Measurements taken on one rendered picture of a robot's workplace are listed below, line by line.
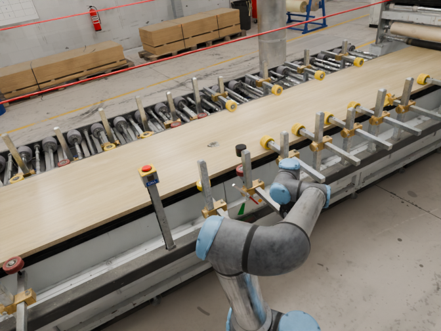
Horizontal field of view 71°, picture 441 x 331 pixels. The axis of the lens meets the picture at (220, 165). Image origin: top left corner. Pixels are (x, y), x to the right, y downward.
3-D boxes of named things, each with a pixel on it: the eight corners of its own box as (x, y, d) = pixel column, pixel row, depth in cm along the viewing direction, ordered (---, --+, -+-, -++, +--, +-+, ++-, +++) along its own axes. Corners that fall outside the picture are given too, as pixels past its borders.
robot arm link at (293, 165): (275, 166, 133) (281, 154, 140) (276, 189, 140) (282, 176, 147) (297, 169, 129) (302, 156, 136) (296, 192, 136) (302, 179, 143)
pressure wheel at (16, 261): (10, 282, 149) (-3, 267, 143) (23, 268, 155) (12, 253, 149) (21, 286, 147) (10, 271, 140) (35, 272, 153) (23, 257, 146)
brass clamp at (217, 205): (228, 211, 172) (227, 204, 169) (206, 220, 168) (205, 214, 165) (222, 204, 177) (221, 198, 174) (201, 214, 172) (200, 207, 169)
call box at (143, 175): (160, 183, 141) (156, 169, 137) (146, 189, 139) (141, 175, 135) (155, 176, 147) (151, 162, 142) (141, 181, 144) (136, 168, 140)
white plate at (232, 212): (266, 204, 186) (266, 191, 180) (229, 222, 178) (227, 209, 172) (266, 203, 187) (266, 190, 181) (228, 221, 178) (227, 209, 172)
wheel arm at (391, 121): (420, 134, 186) (422, 129, 184) (417, 136, 185) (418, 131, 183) (354, 107, 224) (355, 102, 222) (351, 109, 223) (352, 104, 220)
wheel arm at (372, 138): (392, 148, 178) (393, 143, 176) (387, 150, 177) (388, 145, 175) (328, 118, 216) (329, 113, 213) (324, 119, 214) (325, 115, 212)
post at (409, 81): (398, 141, 226) (414, 77, 199) (395, 143, 225) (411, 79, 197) (394, 139, 229) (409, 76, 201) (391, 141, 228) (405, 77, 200)
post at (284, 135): (288, 198, 195) (289, 131, 168) (283, 200, 194) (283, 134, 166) (285, 195, 198) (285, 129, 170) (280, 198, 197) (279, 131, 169)
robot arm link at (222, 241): (270, 359, 118) (243, 266, 66) (228, 342, 125) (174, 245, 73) (281, 319, 127) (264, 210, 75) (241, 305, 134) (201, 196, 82)
